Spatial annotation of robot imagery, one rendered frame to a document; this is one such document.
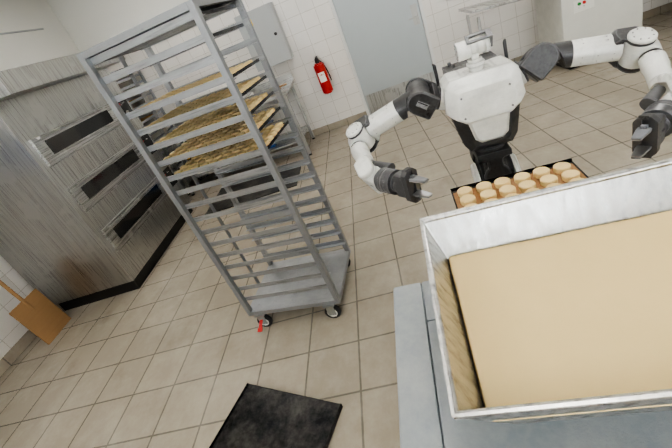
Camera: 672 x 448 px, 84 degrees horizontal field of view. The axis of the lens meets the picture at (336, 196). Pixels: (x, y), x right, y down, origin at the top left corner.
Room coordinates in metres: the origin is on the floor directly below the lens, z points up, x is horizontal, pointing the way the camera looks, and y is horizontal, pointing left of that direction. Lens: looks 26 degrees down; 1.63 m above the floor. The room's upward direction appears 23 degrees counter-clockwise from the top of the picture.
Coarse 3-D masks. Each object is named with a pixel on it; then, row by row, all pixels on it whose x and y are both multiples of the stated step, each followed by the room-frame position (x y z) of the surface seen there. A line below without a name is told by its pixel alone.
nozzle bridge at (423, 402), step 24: (408, 288) 0.48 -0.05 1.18; (408, 312) 0.43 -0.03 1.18; (432, 312) 0.41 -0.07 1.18; (408, 336) 0.39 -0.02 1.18; (432, 336) 0.37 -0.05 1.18; (408, 360) 0.35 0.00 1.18; (432, 360) 0.34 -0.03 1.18; (408, 384) 0.32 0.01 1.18; (432, 384) 0.31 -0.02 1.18; (408, 408) 0.29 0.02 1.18; (432, 408) 0.28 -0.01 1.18; (408, 432) 0.26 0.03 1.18; (432, 432) 0.25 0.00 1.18; (456, 432) 0.24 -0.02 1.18; (480, 432) 0.23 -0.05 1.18; (504, 432) 0.22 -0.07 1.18; (528, 432) 0.22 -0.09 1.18; (552, 432) 0.21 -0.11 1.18; (576, 432) 0.20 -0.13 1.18; (600, 432) 0.19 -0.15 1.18; (624, 432) 0.18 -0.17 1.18; (648, 432) 0.18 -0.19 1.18
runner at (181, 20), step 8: (184, 16) 1.76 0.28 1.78; (168, 24) 1.79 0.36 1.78; (176, 24) 1.78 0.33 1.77; (152, 32) 1.82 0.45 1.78; (160, 32) 1.81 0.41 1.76; (128, 40) 1.87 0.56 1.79; (136, 40) 1.85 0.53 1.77; (144, 40) 1.84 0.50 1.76; (112, 48) 1.90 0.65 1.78; (120, 48) 1.89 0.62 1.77; (128, 48) 1.87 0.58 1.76; (96, 56) 1.93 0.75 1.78; (104, 56) 1.92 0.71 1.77; (112, 56) 1.91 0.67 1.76; (96, 64) 1.97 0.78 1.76
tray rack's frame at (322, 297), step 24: (216, 0) 1.90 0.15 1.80; (144, 24) 1.79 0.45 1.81; (96, 48) 1.89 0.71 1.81; (96, 72) 1.94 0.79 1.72; (144, 96) 2.15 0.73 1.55; (120, 120) 1.93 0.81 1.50; (144, 144) 1.94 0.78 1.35; (216, 168) 2.34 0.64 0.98; (168, 192) 1.93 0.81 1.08; (216, 264) 1.92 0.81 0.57; (288, 264) 2.26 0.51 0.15; (336, 264) 2.04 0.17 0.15; (264, 288) 2.10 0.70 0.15; (288, 288) 2.00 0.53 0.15; (336, 288) 1.81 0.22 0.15; (264, 312) 1.89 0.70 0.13
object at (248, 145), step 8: (264, 128) 2.13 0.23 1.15; (272, 128) 2.05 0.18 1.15; (280, 128) 2.04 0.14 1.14; (264, 136) 1.98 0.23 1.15; (272, 136) 1.91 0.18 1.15; (232, 144) 2.11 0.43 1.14; (240, 144) 2.00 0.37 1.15; (248, 144) 1.94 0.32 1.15; (208, 152) 2.11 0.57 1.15; (216, 152) 2.04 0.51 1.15; (224, 152) 2.00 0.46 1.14; (232, 152) 1.91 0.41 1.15; (240, 152) 1.84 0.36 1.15; (192, 160) 2.09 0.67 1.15; (200, 160) 2.01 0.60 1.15; (208, 160) 1.96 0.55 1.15; (216, 160) 1.89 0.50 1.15; (184, 168) 2.02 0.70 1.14; (192, 168) 1.93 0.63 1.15
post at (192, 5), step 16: (192, 0) 1.71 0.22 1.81; (192, 16) 1.72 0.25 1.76; (208, 32) 1.71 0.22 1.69; (208, 48) 1.72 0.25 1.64; (224, 64) 1.71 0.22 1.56; (224, 80) 1.72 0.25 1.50; (240, 96) 1.72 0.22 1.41; (240, 112) 1.72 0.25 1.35; (256, 128) 1.72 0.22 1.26; (256, 144) 1.72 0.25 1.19; (272, 160) 1.72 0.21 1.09; (272, 176) 1.72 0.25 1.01; (288, 192) 1.73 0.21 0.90; (288, 208) 1.72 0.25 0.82; (304, 224) 1.73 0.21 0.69; (304, 240) 1.72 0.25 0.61; (320, 272) 1.72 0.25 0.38
